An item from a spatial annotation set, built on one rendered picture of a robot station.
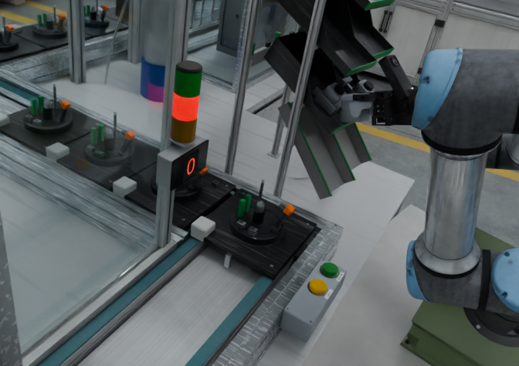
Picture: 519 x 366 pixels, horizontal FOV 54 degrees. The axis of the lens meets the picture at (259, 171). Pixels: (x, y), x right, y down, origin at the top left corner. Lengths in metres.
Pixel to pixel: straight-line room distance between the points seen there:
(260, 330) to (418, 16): 4.29
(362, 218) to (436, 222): 0.72
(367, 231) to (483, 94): 0.91
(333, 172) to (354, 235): 0.20
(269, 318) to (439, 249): 0.38
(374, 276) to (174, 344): 0.60
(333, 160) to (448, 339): 0.59
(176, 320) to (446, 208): 0.59
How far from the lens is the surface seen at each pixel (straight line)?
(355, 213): 1.63
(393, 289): 1.42
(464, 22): 5.08
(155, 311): 1.14
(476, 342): 1.23
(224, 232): 1.26
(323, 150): 1.48
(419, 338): 1.26
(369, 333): 1.28
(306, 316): 1.12
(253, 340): 1.06
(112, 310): 1.10
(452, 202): 0.87
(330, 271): 1.22
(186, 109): 0.98
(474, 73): 0.74
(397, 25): 5.12
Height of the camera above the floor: 1.78
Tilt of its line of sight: 32 degrees down
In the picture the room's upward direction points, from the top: 11 degrees clockwise
